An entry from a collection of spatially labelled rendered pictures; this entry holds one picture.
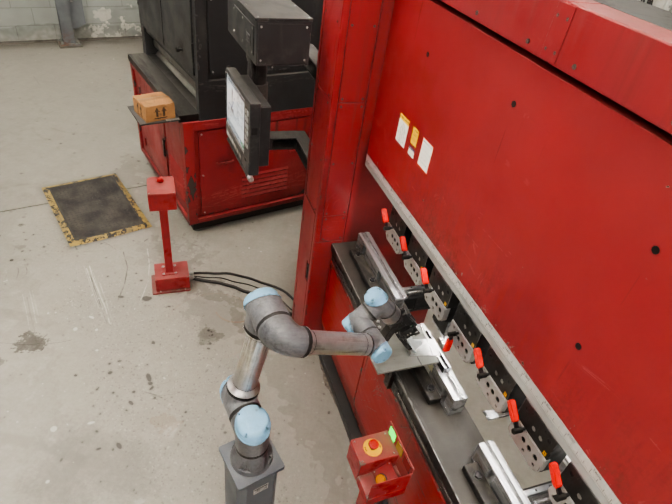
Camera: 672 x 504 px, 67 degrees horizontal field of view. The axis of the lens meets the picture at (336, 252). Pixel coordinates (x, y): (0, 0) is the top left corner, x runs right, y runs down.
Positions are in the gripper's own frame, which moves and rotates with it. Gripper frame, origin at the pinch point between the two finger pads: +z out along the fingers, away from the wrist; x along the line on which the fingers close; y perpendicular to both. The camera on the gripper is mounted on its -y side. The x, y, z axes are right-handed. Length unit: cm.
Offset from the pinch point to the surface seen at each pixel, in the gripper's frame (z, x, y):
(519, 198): -56, -16, 58
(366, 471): 9.6, -34.8, -34.3
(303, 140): -37, 133, -13
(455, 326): -13.1, -11.6, 21.0
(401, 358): -2.5, -5.2, -4.8
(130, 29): -78, 673, -231
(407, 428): 18.9, -20.3, -17.6
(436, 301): -13.6, 2.3, 18.2
